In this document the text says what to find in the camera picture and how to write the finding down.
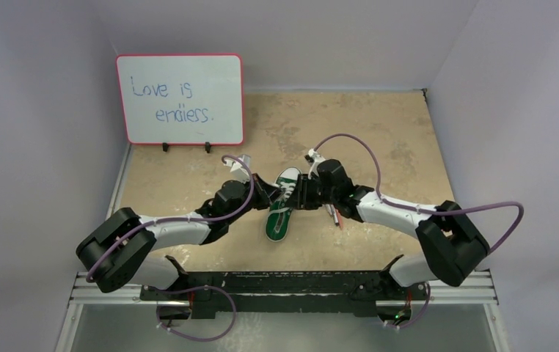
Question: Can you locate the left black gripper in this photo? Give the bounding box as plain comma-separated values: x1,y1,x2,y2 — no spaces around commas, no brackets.
226,172,283,224

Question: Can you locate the red framed whiteboard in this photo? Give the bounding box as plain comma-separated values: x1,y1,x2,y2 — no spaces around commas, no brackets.
115,53,245,145

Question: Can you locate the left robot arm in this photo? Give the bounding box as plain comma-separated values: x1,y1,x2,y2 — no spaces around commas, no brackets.
76,175,284,293

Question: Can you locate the white shoelace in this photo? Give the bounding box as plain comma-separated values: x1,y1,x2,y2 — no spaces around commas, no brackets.
268,177,297,217

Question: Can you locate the green canvas sneaker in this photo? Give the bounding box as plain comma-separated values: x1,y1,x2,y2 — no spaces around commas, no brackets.
264,167,301,242

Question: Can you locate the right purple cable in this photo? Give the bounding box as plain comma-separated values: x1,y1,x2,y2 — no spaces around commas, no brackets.
310,133,525,330

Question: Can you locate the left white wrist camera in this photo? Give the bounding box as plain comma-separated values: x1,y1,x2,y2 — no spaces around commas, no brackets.
225,154,251,183

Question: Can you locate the purple cable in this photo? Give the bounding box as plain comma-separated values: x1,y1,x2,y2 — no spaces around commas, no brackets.
84,154,256,342
310,133,525,330

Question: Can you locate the black aluminium base frame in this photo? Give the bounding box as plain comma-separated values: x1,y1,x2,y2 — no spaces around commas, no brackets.
56,145,511,352

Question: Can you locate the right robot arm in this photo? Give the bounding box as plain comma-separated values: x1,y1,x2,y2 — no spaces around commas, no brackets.
286,159,490,298

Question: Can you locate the grey marker pen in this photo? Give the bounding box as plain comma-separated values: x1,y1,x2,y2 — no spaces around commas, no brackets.
331,207,341,228

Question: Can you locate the orange marker pen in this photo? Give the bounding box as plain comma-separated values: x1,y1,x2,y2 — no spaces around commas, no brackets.
336,210,343,230

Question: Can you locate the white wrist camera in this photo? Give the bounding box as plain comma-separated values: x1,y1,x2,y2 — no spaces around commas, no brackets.
304,148,326,179
225,154,251,183

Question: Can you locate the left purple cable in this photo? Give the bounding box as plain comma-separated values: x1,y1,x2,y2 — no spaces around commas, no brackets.
84,154,256,342

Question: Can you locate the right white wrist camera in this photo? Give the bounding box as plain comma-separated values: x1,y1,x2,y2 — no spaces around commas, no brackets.
304,148,326,179

